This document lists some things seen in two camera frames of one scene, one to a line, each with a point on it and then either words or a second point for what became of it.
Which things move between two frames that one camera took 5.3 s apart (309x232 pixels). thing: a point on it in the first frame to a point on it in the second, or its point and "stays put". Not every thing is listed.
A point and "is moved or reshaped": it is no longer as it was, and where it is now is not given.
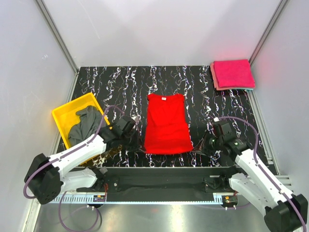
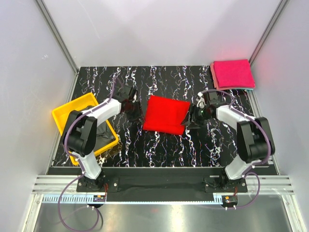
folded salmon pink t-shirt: [216, 80] stays put
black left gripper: [137, 145] to [138, 115]
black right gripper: [202, 148] to [196, 123]
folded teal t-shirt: [247, 89] stays put
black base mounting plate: [163, 181] stays put
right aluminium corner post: [278, 10] stays put
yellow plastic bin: [65, 117] stays put
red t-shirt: [167, 131] is moved or reshaped
